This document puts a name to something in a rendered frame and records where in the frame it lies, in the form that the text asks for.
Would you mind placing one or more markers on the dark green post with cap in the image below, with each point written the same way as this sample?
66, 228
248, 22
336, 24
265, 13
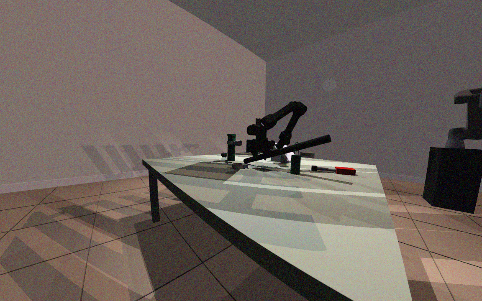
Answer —
231, 147

